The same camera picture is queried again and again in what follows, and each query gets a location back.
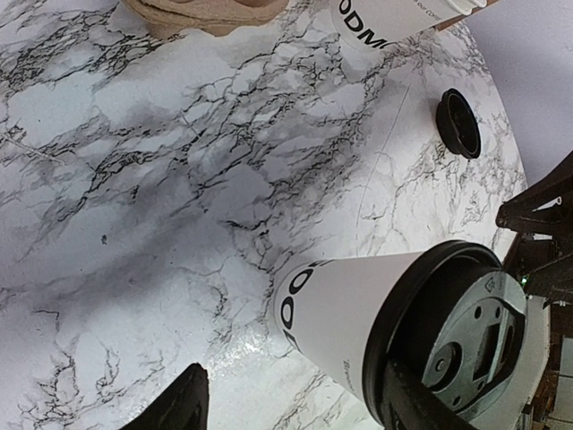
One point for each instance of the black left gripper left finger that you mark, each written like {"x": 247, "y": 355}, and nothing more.
{"x": 184, "y": 404}

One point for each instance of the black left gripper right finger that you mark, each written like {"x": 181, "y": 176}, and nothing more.
{"x": 410, "y": 405}

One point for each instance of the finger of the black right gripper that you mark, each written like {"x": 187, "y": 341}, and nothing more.
{"x": 540, "y": 258}

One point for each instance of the cardboard cup carrier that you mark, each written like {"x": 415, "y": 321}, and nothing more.
{"x": 164, "y": 19}

